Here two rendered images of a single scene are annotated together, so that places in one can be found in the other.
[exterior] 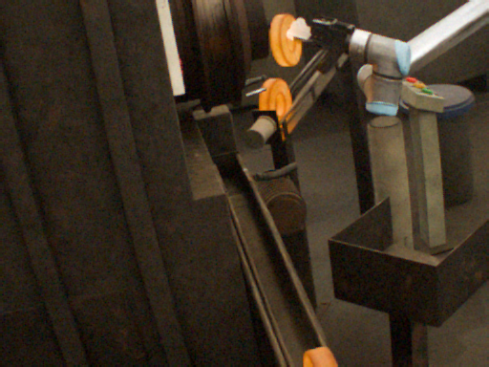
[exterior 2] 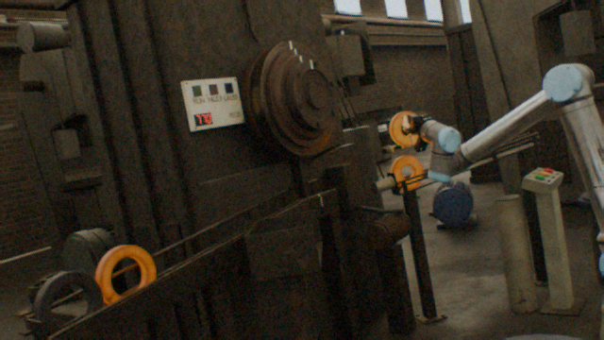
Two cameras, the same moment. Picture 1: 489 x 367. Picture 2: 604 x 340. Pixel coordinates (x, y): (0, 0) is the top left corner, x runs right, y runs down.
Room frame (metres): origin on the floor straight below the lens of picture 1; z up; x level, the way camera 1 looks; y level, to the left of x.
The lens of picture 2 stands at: (0.31, -1.55, 1.01)
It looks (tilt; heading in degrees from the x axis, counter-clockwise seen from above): 5 degrees down; 45
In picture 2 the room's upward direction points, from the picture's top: 11 degrees counter-clockwise
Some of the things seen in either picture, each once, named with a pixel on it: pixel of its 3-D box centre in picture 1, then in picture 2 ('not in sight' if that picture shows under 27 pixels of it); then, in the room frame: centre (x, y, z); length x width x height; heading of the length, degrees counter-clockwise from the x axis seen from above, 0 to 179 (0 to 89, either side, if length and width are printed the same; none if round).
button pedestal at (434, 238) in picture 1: (427, 165); (553, 240); (2.63, -0.64, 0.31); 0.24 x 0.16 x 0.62; 6
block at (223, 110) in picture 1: (216, 154); (343, 191); (2.11, 0.06, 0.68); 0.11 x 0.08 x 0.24; 96
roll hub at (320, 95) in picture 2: (244, 2); (313, 95); (1.89, -0.08, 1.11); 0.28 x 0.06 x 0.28; 6
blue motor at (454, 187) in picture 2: not in sight; (454, 202); (4.07, 0.66, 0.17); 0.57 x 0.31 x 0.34; 26
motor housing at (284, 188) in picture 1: (287, 263); (397, 272); (2.22, -0.08, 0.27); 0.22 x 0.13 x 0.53; 6
